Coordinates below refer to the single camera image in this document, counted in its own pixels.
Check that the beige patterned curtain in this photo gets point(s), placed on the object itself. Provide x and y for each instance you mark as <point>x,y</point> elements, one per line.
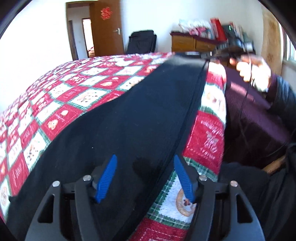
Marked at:
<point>272,45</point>

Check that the brown wooden door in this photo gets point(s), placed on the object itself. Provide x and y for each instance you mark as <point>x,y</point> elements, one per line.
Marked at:
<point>107,37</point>

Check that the red patchwork bedspread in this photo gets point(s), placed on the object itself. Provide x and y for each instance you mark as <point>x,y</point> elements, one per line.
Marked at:
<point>62,95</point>

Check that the clutter on dresser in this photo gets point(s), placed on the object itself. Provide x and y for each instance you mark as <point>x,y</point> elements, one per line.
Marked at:
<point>214,29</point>

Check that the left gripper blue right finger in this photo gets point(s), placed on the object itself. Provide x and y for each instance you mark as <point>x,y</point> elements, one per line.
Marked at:
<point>188,177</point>

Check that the person's right hand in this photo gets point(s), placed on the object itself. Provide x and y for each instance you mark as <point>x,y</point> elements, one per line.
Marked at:
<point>254,69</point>

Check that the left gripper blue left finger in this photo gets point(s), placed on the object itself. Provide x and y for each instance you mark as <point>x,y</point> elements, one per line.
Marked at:
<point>102,177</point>

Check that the black pants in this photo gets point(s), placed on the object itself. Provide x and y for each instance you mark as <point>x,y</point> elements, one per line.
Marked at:
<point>145,128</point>

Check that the black suitcase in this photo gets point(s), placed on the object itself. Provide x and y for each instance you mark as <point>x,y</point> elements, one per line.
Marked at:
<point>142,42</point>

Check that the wooden dresser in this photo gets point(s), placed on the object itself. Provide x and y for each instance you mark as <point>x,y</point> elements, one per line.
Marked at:
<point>181,42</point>

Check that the red door decoration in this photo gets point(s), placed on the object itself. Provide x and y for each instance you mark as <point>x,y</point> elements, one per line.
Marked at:
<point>106,13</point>

